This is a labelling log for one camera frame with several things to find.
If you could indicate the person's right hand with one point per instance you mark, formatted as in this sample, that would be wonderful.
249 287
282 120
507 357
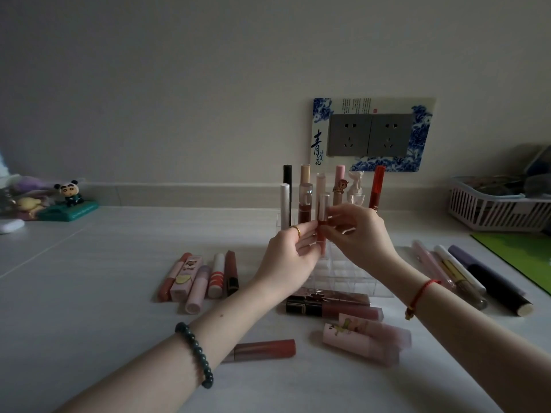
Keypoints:
366 236

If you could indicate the person's left hand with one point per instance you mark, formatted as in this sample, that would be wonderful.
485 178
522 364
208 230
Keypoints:
280 258

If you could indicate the person's right thumb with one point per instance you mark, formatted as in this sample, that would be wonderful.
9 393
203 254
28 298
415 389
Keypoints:
333 233

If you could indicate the red lip gloss silver cap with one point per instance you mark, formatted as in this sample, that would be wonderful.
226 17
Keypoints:
323 206

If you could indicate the person's left forearm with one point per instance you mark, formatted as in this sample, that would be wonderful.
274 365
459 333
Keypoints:
180 352

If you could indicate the person's right forearm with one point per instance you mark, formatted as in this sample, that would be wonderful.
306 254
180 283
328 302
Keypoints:
465 335

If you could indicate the clear acrylic lipstick organizer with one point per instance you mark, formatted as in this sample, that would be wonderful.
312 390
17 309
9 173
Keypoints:
344 275

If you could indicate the brown lip gloss beige cap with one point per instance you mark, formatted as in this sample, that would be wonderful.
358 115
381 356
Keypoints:
305 197

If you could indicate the clear unicorn shaped bottle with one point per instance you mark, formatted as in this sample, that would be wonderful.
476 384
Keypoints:
355 189

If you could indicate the pale pink lip tube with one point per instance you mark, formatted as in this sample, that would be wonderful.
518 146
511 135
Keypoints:
320 184

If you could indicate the pink cartoon lip tube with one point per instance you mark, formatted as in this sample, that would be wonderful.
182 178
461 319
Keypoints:
339 182

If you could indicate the white slim lip tube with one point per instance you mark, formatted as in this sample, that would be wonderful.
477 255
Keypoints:
285 206

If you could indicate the bright red lip tube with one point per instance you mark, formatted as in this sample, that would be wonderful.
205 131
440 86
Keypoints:
377 187

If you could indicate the black slim lip tube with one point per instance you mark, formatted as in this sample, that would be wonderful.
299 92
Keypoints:
287 174

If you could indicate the black gold lipstick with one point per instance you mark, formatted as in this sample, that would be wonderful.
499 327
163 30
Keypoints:
303 306

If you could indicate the mauve pink lip tube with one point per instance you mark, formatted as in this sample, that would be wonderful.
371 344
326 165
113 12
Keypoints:
353 311

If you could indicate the pink slim cosmetic pencil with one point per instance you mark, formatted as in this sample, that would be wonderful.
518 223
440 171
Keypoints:
430 264

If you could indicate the frosted pink lip tube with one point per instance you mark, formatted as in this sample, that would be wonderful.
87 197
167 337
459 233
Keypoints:
383 329

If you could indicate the dark brown lip tube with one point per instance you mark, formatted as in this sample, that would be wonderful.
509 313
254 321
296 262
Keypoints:
231 273

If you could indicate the pink printed lip tube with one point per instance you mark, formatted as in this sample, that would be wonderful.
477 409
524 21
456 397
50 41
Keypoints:
357 344

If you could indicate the white gold cosmetic tube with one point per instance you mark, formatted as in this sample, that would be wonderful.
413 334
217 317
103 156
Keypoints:
447 255

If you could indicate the white red striped lip tube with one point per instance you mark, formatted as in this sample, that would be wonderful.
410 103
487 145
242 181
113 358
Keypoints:
217 275

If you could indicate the purple cosmetic tube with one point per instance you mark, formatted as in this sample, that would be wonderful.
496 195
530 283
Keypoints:
462 255

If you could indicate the rose lip gloss tube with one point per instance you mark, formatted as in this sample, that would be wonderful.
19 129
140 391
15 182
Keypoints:
267 350

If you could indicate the clear gold mascara tube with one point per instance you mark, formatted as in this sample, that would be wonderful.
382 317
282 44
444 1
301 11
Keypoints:
467 292

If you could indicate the pale lilac lip tube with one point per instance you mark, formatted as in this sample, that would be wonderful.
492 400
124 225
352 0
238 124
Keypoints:
197 292

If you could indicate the pink cartoon lipstick box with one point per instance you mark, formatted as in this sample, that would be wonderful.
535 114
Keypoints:
186 277

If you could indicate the white plastic basket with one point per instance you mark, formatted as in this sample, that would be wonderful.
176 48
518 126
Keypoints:
490 212

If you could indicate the coral lip gloss tube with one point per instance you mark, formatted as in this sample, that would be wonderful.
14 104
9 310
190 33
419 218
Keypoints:
168 283

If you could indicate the black cosmetic tube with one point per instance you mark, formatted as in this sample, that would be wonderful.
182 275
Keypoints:
503 292

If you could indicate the green mat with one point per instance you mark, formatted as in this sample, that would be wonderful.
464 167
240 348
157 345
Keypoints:
523 253

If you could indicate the panda costume figurine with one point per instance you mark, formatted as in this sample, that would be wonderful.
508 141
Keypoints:
69 193

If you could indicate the green figurine base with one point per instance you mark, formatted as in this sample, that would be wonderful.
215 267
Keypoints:
64 212

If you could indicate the yellow plush toy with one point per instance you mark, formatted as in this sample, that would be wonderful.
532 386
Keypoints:
31 206

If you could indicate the purple plush toy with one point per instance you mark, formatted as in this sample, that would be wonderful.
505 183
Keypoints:
30 184

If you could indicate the white small case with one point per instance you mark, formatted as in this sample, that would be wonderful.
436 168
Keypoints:
10 225

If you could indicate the grey wall socket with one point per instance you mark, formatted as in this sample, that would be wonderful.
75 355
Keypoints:
349 135
389 135

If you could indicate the blue white porcelain socket frame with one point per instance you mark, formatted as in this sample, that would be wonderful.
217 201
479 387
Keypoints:
320 124

